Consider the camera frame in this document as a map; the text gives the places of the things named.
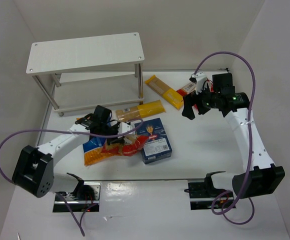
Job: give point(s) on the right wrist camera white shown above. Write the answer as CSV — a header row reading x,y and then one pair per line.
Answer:
x,y
198,79

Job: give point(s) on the white two-tier metal shelf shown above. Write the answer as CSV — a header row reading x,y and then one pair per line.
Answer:
x,y
80,73

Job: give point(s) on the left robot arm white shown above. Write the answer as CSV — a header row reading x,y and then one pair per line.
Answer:
x,y
34,171

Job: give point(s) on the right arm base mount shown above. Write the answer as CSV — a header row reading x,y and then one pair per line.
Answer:
x,y
200,198

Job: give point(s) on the blue Barilla pasta box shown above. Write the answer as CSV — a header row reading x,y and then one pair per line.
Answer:
x,y
158,146

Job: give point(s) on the red fusilli bag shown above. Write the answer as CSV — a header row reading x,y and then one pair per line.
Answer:
x,y
127,145
190,87

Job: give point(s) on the blue orange pasta bag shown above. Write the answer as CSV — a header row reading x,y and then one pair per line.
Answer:
x,y
92,151

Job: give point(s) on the yellow spaghetti bag near shelf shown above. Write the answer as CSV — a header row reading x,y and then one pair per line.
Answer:
x,y
140,111

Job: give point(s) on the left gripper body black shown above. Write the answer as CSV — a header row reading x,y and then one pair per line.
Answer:
x,y
115,136

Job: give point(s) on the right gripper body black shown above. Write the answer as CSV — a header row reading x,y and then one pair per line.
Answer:
x,y
200,102

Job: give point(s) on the yellow spaghetti bag far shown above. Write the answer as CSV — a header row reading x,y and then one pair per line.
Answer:
x,y
165,91

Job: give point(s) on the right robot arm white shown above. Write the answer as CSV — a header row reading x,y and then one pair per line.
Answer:
x,y
262,176

